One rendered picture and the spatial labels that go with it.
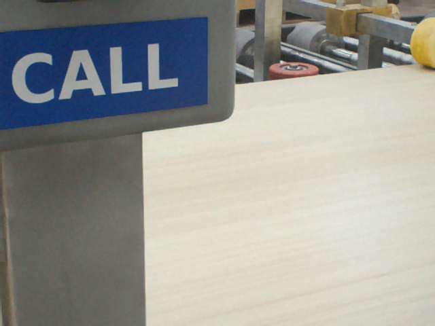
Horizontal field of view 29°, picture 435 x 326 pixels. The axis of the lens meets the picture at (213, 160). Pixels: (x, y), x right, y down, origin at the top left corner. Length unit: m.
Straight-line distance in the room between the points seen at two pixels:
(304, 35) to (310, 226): 1.32
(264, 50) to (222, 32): 1.32
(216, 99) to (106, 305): 0.06
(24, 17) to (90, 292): 0.08
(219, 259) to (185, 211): 0.11
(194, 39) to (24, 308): 0.08
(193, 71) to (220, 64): 0.01
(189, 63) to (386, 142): 0.85
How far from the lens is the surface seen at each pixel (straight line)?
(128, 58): 0.18
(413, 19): 2.39
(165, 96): 0.19
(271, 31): 1.51
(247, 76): 1.77
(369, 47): 1.64
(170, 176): 0.90
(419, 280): 0.70
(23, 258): 0.21
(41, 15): 0.18
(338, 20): 1.59
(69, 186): 0.21
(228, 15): 0.19
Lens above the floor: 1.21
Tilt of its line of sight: 19 degrees down
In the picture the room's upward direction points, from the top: straight up
